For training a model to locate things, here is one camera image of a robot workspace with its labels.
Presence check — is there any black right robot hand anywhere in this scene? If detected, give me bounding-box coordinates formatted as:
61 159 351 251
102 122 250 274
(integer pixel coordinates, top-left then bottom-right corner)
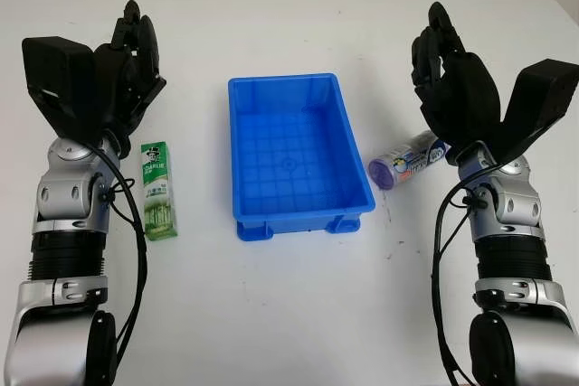
410 1 502 153

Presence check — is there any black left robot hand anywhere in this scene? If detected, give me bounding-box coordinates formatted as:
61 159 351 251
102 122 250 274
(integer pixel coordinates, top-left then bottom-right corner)
92 0 167 153

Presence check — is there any silver purple bag roll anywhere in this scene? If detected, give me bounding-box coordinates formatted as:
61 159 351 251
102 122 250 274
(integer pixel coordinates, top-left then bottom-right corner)
367 129 451 189

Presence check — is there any green toothpaste box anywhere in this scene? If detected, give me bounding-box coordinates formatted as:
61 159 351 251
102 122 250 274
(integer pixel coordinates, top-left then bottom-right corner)
139 140 179 241

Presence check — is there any blue plastic tray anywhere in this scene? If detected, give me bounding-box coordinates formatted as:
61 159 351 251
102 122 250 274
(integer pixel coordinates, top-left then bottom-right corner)
227 71 377 243

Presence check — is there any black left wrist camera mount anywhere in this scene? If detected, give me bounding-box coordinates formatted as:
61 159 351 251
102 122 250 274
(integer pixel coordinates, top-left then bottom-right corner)
21 35 106 139

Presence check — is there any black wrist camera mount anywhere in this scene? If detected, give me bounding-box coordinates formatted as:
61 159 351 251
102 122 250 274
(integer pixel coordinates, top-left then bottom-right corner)
21 35 106 139
495 58 579 165

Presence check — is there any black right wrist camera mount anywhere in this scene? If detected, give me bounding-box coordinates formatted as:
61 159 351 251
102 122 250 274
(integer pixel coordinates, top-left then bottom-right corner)
495 58 579 165

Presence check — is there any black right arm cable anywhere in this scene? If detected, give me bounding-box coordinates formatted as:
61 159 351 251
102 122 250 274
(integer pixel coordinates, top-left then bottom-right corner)
431 172 495 386

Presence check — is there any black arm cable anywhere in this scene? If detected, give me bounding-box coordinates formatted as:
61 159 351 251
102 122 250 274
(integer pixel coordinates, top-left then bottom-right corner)
431 172 495 386
85 140 150 386

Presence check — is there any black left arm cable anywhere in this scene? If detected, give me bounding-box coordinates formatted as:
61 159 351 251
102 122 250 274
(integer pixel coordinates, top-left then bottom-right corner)
85 140 150 386

